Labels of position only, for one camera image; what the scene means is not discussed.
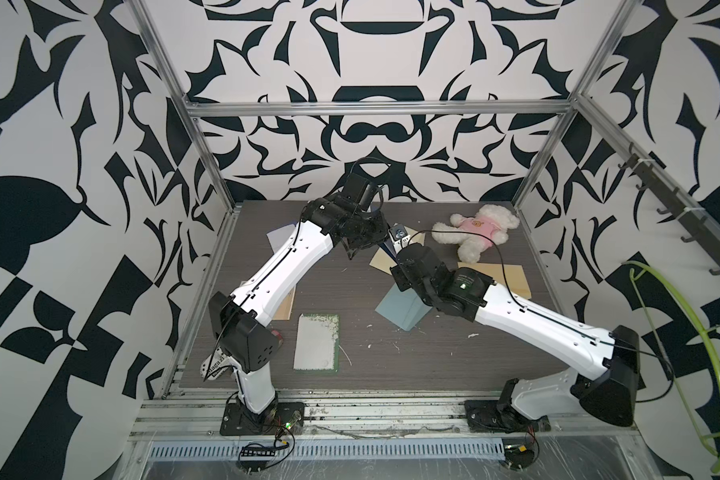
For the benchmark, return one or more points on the white cable duct strip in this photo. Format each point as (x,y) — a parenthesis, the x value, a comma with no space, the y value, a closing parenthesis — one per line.
(491,449)

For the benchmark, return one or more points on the light blue envelope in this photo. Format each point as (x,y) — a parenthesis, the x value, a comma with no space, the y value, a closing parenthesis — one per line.
(404,309)

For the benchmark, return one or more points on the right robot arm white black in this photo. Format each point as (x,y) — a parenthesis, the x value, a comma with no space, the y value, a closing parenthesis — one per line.
(603,366)

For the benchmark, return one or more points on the tan yellow envelope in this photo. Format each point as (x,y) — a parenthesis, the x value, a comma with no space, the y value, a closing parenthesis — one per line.
(511,276)

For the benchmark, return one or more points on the plaid checkered tube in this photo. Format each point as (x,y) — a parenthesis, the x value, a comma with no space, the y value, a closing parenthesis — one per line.
(278,337)

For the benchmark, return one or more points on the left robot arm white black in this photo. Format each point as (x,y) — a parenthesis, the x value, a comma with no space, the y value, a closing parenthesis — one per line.
(244,342)

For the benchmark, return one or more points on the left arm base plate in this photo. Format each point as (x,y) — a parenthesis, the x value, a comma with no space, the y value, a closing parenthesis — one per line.
(238,421)

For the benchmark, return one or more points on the pale yellow envelope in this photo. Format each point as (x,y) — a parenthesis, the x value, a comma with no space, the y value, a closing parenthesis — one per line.
(383,262)

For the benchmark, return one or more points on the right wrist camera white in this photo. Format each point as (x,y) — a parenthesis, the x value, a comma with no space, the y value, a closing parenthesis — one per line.
(399,235)

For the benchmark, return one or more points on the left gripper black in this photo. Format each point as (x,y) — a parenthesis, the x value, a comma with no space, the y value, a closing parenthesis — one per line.
(379,233)

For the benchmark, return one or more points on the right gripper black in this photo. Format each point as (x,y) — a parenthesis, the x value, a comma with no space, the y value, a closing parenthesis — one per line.
(396,271)

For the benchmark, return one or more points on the white teddy bear pink shirt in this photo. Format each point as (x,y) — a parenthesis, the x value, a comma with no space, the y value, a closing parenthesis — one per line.
(488,228)

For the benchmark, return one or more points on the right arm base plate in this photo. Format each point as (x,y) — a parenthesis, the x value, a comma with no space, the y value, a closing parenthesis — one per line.
(494,416)

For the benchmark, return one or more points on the white green-bordered letter paper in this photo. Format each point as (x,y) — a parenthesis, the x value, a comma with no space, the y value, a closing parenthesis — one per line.
(317,343)

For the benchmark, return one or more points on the black connector board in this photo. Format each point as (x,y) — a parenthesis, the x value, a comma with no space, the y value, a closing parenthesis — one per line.
(519,457)
(256,457)

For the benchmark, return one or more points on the dark blue envelope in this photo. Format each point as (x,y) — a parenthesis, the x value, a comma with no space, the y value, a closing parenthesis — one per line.
(387,246)

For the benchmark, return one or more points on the black hook rack rail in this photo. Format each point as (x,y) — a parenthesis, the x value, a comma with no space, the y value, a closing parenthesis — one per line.
(675,203)

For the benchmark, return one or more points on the left black connector board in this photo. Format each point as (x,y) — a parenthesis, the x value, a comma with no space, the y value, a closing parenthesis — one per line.
(256,457)

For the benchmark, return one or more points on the right black connector board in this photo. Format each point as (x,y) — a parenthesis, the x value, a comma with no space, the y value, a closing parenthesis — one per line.
(519,457)

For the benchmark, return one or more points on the cream letter paper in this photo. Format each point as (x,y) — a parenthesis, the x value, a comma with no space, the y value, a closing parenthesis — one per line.
(284,310)

